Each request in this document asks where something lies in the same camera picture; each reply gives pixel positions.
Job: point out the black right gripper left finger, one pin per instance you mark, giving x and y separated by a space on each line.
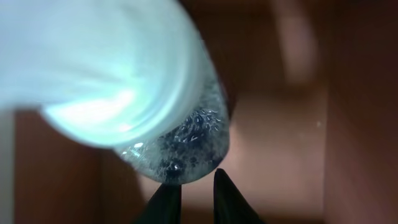
164 207

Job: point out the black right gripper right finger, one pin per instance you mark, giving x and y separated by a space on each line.
229 205

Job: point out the blue foam soap pump bottle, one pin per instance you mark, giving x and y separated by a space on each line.
131 76

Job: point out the white box with pink interior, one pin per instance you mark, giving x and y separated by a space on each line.
312 87

